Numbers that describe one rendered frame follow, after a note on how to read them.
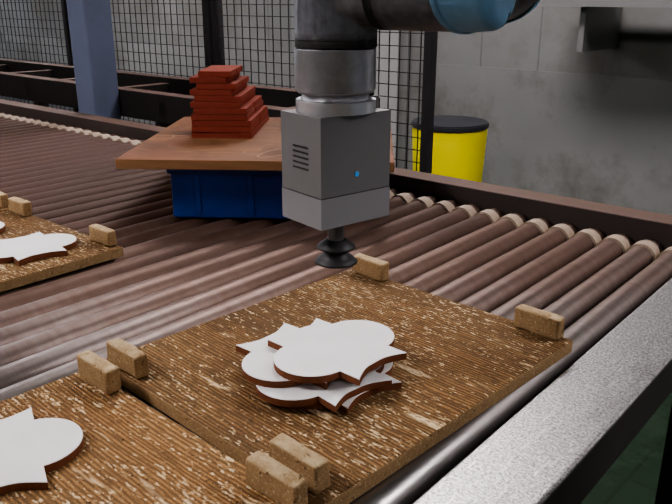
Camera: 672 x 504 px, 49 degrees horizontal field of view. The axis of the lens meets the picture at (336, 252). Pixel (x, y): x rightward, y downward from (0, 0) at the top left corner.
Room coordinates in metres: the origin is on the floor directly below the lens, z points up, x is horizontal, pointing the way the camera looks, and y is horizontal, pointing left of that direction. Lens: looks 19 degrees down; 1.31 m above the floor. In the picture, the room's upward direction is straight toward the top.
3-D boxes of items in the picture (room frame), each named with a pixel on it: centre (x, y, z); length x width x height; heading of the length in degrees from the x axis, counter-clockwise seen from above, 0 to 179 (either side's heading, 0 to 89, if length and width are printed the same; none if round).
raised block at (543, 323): (0.80, -0.24, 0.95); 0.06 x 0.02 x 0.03; 46
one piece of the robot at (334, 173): (0.70, 0.01, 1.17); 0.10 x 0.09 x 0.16; 38
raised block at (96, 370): (0.67, 0.24, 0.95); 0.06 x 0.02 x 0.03; 47
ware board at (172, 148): (1.53, 0.13, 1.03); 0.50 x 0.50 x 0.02; 87
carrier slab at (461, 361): (0.75, -0.01, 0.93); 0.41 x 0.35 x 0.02; 136
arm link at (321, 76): (0.70, 0.00, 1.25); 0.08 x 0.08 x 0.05
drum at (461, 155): (3.99, -0.62, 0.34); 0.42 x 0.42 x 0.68
